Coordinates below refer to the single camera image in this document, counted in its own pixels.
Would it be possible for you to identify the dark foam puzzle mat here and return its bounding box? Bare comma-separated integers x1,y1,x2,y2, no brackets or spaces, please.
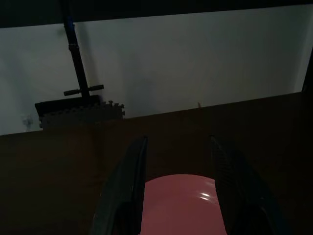
35,94,126,130

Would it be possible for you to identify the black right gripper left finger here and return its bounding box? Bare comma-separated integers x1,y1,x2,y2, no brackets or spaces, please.
89,136,149,235

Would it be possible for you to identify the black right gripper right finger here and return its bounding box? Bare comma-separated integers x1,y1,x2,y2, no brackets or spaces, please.
209,134,288,235

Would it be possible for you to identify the pink round plate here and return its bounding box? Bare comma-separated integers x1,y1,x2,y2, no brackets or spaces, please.
139,174,228,235

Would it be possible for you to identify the black pole with crossbar handle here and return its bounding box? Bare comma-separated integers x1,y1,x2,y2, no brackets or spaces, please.
59,0,104,101

